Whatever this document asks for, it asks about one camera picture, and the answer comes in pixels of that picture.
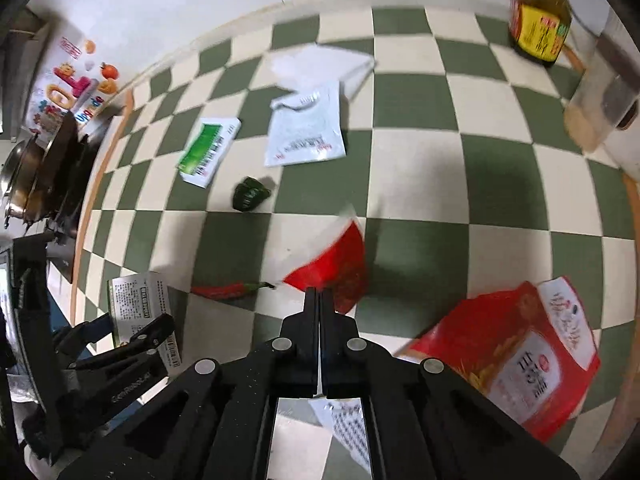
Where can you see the white paper tissue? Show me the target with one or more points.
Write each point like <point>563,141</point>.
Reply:
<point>320,65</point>

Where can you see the large red snack bag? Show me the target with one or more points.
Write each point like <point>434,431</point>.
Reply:
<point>520,360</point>

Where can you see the dark green pepper piece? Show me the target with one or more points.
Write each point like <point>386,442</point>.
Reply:
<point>250,194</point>

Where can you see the dark sauce bottle yellow label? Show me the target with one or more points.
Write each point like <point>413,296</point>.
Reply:
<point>540,20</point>

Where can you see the white packet with red print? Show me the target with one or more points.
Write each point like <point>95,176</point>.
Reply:
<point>305,130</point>

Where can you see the red chili pepper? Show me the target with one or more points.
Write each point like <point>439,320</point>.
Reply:
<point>225,290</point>

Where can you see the small red wrapper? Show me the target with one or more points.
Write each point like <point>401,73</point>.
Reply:
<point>340,265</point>

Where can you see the clear plastic container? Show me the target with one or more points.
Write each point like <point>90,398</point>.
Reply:
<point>595,95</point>

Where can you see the metal pot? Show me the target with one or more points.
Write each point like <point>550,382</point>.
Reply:
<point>17,180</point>

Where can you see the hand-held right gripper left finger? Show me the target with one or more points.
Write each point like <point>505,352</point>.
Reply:
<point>299,342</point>

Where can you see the green and white packet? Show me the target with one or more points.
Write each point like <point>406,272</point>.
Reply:
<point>207,152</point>

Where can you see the colourful wall sticker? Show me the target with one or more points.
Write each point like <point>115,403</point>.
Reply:
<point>75,85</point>

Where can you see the white printed packet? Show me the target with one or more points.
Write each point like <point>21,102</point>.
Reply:
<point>135,300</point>

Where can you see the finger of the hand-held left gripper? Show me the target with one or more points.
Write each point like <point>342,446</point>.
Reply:
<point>127,380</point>
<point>85,332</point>

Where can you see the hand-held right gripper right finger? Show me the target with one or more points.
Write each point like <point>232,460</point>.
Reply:
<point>340,342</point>

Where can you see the green white checkered tablecloth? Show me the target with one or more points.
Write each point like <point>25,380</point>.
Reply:
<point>415,160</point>

